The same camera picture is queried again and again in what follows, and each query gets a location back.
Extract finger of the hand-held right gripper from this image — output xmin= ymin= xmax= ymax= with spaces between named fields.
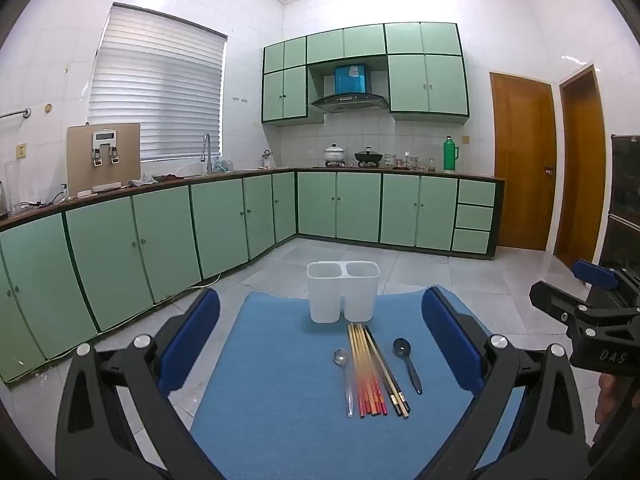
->
xmin=529 ymin=281 xmax=593 ymax=323
xmin=572 ymin=259 xmax=623 ymax=292

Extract plain bamboo chopstick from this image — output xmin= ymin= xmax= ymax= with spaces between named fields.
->
xmin=352 ymin=324 xmax=372 ymax=417

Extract blue table mat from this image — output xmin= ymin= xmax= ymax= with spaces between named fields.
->
xmin=190 ymin=291 xmax=531 ymax=480

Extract white double utensil holder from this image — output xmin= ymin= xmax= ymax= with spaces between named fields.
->
xmin=306 ymin=261 xmax=379 ymax=324

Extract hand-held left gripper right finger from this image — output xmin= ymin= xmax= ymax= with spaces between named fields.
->
xmin=421 ymin=286 xmax=593 ymax=480

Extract dark kitchen countertop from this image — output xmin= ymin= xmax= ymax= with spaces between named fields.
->
xmin=0 ymin=166 xmax=506 ymax=233

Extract black plastic spoon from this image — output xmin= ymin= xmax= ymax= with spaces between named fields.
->
xmin=392 ymin=337 xmax=423 ymax=395

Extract black chopstick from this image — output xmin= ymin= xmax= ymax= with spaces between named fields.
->
xmin=368 ymin=327 xmax=411 ymax=418
xmin=365 ymin=326 xmax=404 ymax=418

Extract plain wooden door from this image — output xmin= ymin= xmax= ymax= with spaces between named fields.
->
xmin=552 ymin=64 xmax=601 ymax=273

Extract wooden door with knob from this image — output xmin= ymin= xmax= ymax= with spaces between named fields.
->
xmin=489 ymin=71 xmax=557 ymax=252

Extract silver metal spoon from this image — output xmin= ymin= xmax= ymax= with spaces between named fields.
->
xmin=333 ymin=349 xmax=354 ymax=418

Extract green kitchen cabinets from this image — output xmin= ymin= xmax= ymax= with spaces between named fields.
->
xmin=261 ymin=22 xmax=471 ymax=125
xmin=0 ymin=170 xmax=505 ymax=386

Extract green lower kitchen cabinets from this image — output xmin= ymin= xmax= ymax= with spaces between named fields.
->
xmin=0 ymin=170 xmax=505 ymax=386

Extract clear glass pitcher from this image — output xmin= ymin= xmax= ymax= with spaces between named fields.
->
xmin=4 ymin=160 xmax=23 ymax=213

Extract white window blind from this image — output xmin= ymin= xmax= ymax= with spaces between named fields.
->
xmin=87 ymin=2 xmax=228 ymax=163

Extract red-ended bamboo chopstick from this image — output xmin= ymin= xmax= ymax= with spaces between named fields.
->
xmin=360 ymin=324 xmax=387 ymax=415
xmin=356 ymin=324 xmax=379 ymax=416
xmin=348 ymin=324 xmax=364 ymax=417

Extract range hood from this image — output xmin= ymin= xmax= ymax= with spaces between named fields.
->
xmin=310 ymin=62 xmax=391 ymax=114

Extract group of glass jars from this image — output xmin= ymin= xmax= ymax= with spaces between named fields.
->
xmin=385 ymin=152 xmax=441 ymax=171

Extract brown board with dispenser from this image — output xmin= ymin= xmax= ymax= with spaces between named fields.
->
xmin=66 ymin=122 xmax=142 ymax=196

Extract green upper kitchen cabinets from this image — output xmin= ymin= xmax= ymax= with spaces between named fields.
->
xmin=261 ymin=22 xmax=471 ymax=125

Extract black wok with lid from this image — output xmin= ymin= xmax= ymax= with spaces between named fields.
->
xmin=354 ymin=147 xmax=385 ymax=167

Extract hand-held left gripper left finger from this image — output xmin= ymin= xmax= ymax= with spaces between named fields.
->
xmin=55 ymin=287 xmax=226 ymax=480

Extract dark glass cabinet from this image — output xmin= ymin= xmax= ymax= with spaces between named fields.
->
xmin=597 ymin=134 xmax=640 ymax=306

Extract green thermos flask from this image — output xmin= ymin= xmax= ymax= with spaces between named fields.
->
xmin=442 ymin=135 xmax=460 ymax=173

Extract person's right hand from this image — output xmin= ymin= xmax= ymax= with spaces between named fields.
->
xmin=595 ymin=374 xmax=640 ymax=428

